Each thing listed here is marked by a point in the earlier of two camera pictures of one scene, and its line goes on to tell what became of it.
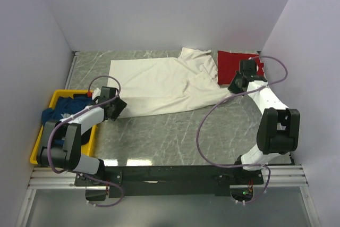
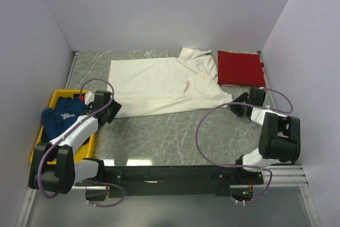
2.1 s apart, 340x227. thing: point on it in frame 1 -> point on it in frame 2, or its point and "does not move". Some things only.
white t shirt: x=155 y=85 does not move
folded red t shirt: x=228 y=64 does not move
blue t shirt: x=63 y=105 does not move
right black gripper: x=235 y=85 -> x=246 y=103
